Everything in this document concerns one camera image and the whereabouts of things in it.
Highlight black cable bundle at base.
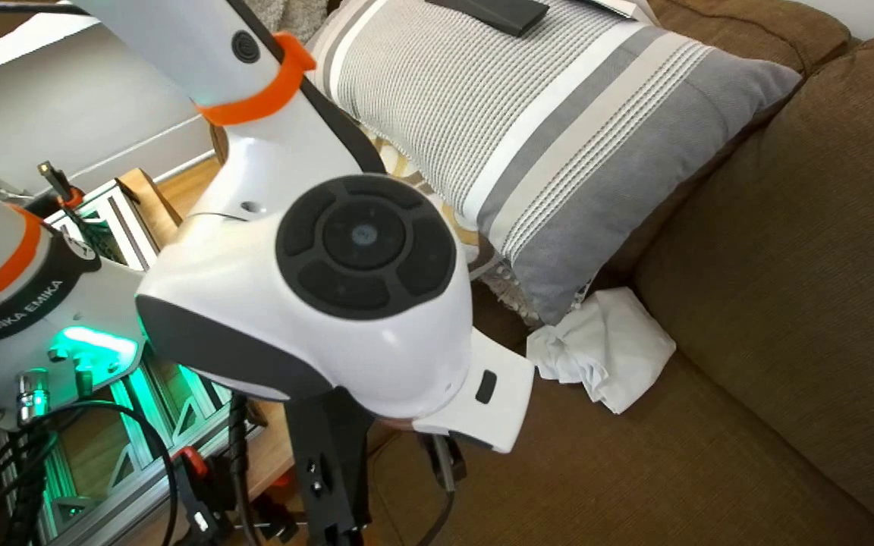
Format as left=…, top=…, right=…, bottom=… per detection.
left=0, top=398, right=182, bottom=546

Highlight white cloth towel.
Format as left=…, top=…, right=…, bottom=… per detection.
left=522, top=284, right=680, bottom=418

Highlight brown fabric sofa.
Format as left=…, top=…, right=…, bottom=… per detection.
left=357, top=0, right=874, bottom=546

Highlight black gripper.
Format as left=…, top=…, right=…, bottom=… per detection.
left=287, top=386, right=377, bottom=546

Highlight grey striped pillow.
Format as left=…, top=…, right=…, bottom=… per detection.
left=310, top=0, right=804, bottom=329

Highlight small orange black clamp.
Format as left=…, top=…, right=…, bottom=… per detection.
left=35, top=159, right=90, bottom=221

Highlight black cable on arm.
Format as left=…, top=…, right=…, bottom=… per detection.
left=224, top=0, right=389, bottom=175

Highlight black remote control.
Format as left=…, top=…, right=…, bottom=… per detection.
left=426, top=0, right=552, bottom=40

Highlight large orange black clamp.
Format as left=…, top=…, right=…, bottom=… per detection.
left=168, top=443, right=263, bottom=546

